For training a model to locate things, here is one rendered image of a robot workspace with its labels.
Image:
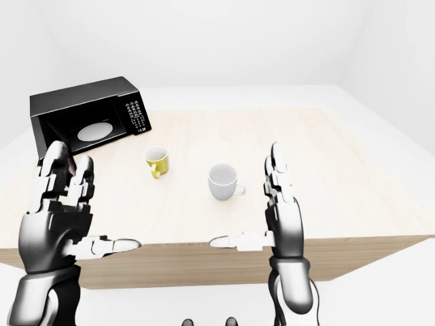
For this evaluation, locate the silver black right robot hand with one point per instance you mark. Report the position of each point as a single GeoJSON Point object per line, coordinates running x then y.
{"type": "Point", "coordinates": [287, 224]}

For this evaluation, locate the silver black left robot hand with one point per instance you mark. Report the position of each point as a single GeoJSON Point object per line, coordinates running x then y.
{"type": "Point", "coordinates": [51, 234]}

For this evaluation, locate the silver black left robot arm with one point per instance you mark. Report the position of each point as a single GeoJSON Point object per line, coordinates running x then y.
{"type": "Point", "coordinates": [44, 299]}

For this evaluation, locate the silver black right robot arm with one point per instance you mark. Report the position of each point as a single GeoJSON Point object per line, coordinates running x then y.
{"type": "Point", "coordinates": [295, 292]}

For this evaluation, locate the white microwave turntable plate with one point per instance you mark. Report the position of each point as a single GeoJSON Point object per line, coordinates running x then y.
{"type": "Point", "coordinates": [94, 132]}

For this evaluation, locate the black microwave oven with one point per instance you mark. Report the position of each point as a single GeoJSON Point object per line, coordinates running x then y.
{"type": "Point", "coordinates": [91, 112]}

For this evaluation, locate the white mug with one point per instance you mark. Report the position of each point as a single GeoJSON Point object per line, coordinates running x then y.
{"type": "Point", "coordinates": [222, 182]}

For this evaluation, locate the small dark rounded shape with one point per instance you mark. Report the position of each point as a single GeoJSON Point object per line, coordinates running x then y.
{"type": "Point", "coordinates": [187, 322]}
{"type": "Point", "coordinates": [231, 321]}

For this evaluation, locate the yellow mug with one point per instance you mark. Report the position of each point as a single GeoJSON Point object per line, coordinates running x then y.
{"type": "Point", "coordinates": [157, 162]}

